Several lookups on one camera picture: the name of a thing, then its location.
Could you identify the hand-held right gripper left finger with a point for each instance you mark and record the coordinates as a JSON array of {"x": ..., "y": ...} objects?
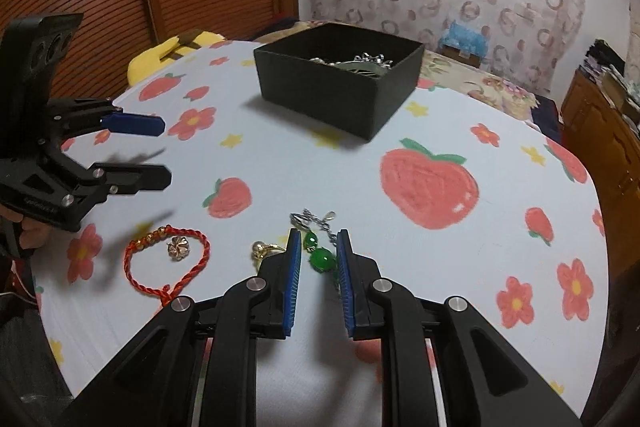
[{"x": 295, "y": 277}]

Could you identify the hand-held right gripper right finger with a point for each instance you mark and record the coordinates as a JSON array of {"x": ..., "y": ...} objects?
[{"x": 342, "y": 277}]

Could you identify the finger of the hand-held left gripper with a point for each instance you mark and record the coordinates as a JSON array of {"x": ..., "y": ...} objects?
[
  {"x": 135, "y": 179},
  {"x": 132, "y": 124}
]

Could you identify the gold flower earring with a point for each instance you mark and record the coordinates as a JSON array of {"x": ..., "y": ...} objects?
[{"x": 177, "y": 248}]

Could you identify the black cardboard box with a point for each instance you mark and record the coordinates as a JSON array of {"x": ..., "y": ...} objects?
[{"x": 320, "y": 92}]

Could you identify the silver metal bangle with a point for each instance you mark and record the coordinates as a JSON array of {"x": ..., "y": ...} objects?
[{"x": 372, "y": 58}]

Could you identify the person's left hand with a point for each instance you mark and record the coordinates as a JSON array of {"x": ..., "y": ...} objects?
[{"x": 36, "y": 233}]

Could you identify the yellow plush pillow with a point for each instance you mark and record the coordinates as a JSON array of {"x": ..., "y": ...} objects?
[{"x": 150, "y": 59}]

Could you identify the small brown cardboard box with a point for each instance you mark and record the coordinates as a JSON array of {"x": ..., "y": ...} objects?
[{"x": 462, "y": 55}]

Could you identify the blue plastic bag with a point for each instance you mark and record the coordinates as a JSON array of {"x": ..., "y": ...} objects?
[{"x": 464, "y": 38}]

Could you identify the wooden sideboard cabinet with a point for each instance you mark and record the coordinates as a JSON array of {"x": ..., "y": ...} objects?
[{"x": 610, "y": 147}]

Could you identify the stack of folded clothes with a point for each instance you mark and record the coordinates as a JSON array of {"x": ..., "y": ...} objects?
[{"x": 602, "y": 59}]

